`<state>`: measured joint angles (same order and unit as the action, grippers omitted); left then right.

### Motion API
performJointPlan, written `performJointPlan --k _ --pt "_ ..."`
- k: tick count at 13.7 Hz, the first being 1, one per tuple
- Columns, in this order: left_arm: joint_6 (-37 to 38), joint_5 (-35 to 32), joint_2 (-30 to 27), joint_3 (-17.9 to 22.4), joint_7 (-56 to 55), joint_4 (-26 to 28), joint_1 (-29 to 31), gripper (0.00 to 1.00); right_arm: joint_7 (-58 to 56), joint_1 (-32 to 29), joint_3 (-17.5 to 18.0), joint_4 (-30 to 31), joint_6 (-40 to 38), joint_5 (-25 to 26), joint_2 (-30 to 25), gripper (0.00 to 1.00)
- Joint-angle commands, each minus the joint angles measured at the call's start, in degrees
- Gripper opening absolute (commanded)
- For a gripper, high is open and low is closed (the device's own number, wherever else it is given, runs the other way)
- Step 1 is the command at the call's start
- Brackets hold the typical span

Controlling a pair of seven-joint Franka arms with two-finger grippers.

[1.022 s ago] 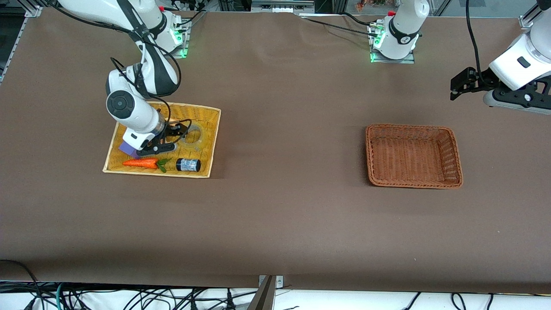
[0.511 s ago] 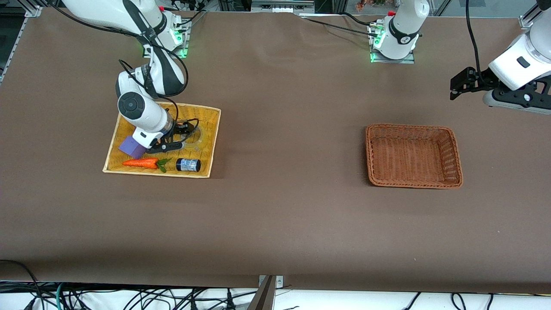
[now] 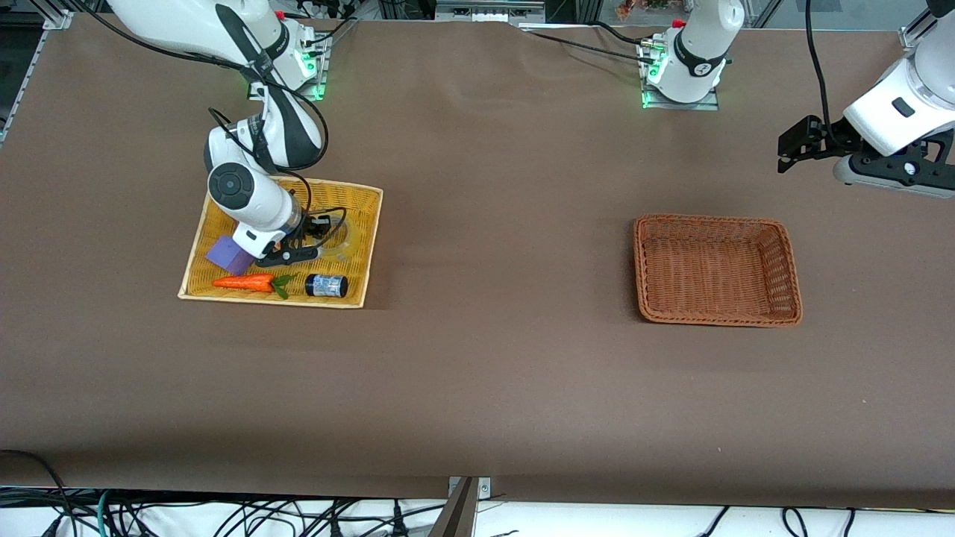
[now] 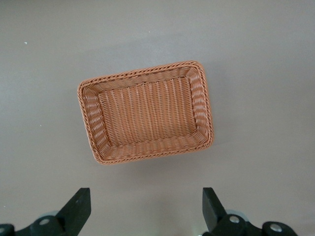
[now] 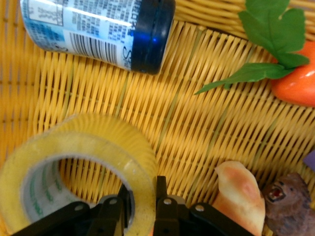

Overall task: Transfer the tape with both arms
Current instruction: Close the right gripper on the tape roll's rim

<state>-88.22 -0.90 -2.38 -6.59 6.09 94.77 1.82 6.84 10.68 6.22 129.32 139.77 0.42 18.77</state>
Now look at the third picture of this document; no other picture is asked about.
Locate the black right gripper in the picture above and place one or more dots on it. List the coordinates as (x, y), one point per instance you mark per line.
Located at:
(307, 226)

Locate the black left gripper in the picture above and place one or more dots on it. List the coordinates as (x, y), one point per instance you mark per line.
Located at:
(834, 136)

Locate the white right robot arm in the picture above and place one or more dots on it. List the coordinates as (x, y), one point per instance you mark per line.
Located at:
(246, 190)

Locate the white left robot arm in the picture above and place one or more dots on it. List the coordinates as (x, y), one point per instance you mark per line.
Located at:
(697, 45)

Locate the yellow woven basket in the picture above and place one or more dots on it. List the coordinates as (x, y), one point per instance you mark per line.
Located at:
(351, 201)

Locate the black jar with blue label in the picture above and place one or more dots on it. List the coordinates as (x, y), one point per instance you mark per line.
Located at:
(327, 286)

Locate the orange toy carrot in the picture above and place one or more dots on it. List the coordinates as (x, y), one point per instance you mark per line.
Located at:
(246, 283)

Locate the purple cube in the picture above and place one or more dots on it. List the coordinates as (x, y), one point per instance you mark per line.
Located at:
(224, 255)

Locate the brown woven basket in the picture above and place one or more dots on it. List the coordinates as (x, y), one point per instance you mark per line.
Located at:
(716, 272)

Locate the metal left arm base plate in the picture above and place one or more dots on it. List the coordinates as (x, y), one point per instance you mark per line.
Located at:
(705, 103)

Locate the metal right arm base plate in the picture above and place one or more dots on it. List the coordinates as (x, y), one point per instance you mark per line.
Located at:
(319, 74)

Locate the aluminium frame rail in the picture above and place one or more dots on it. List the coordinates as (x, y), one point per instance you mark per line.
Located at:
(914, 30)
(22, 82)

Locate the metal table edge bracket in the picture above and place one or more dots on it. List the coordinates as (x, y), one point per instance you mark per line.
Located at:
(483, 488)

